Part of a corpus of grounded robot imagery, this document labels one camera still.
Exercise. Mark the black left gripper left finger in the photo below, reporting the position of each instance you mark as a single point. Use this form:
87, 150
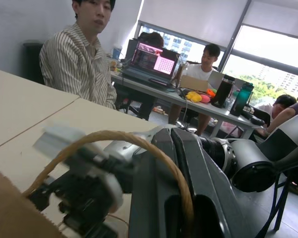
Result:
149, 188

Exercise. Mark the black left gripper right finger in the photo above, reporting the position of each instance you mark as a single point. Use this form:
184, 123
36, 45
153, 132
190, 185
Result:
213, 198

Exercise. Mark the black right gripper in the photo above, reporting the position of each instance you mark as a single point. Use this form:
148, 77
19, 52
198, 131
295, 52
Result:
84, 196

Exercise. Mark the pink plush toy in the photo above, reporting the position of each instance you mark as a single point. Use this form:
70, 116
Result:
205, 98

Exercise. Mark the yellow plush toy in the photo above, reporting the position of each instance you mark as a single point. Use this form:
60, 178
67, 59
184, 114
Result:
193, 96

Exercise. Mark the orange plush toy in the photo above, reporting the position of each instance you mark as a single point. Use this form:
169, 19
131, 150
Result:
209, 92

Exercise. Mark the silver robot body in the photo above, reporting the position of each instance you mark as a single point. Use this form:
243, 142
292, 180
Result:
285, 146

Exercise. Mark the grey office desk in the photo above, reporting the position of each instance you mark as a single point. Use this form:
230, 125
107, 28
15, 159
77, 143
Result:
164, 95

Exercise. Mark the teal drinking bottle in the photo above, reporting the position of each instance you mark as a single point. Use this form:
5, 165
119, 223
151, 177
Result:
241, 100

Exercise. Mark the black drinking bottle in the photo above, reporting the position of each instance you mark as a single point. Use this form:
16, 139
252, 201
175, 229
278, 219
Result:
222, 91

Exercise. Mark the person in purple shirt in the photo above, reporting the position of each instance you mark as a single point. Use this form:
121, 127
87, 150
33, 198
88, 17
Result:
288, 111

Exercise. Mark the brown cardboard box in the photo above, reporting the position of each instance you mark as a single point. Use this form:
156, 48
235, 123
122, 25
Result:
193, 83

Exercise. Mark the silver open laptop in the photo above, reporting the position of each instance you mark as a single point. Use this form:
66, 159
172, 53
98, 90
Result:
216, 79

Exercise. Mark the black open laptop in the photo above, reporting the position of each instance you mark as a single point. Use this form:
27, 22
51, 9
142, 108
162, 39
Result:
151, 62

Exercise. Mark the person in white t-shirt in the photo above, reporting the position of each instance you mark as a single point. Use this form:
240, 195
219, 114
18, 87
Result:
201, 72

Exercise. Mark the man in striped shirt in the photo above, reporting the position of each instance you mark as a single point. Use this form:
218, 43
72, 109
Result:
72, 67

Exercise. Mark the black office chair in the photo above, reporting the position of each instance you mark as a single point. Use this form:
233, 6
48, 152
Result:
33, 62

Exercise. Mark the dark-haired person behind laptop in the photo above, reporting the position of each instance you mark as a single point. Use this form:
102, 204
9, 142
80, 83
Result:
152, 38

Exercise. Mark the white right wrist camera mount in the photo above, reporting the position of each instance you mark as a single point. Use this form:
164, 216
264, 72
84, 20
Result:
57, 138

